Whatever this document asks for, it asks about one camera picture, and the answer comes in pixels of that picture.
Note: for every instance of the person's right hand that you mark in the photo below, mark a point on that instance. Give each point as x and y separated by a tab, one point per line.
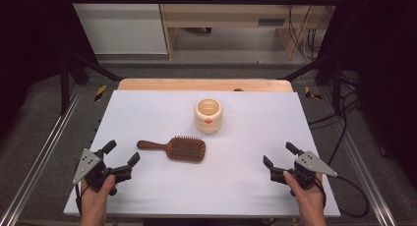
309	201

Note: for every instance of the cream ceramic cup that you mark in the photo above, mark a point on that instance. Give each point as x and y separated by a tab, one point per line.
208	125

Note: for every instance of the black horizontal bar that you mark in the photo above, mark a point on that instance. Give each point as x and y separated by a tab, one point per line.
196	0

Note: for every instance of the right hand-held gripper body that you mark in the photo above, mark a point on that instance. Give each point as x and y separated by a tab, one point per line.
309	163

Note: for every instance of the white cabinet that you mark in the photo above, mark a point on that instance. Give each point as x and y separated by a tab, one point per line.
121	26

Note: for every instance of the light wooden table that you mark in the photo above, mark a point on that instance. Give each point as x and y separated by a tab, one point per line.
196	84

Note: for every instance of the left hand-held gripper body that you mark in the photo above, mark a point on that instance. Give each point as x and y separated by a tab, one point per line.
113	173

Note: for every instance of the brown wooden hairbrush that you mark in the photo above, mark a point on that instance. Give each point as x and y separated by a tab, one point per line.
185	149

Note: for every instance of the aluminium floor rail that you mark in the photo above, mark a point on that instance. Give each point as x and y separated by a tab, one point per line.
364	167
39	157

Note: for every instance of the black metal stand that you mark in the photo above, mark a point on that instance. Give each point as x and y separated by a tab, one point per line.
336	88
64	88

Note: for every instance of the light wooden desk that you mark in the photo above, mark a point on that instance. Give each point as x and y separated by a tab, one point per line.
223	14

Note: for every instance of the yellow black floor tape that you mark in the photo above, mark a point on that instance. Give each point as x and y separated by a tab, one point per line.
100	92
308	92

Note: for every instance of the white table board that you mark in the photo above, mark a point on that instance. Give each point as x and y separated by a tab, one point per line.
229	180

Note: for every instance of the person's left hand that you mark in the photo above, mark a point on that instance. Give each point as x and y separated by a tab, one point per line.
95	201

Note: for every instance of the black curtain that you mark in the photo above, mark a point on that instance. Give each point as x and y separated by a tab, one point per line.
387	72
29	39

